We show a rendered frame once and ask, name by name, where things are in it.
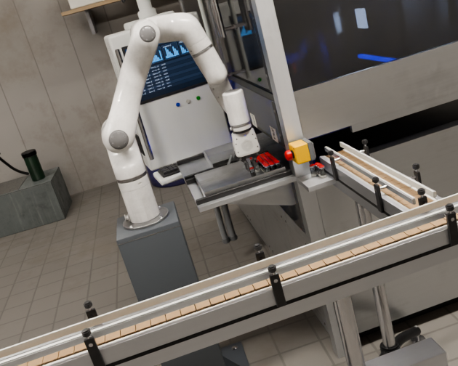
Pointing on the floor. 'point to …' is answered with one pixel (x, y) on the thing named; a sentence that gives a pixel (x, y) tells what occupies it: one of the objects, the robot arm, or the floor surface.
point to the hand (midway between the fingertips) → (251, 165)
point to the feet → (403, 339)
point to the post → (311, 205)
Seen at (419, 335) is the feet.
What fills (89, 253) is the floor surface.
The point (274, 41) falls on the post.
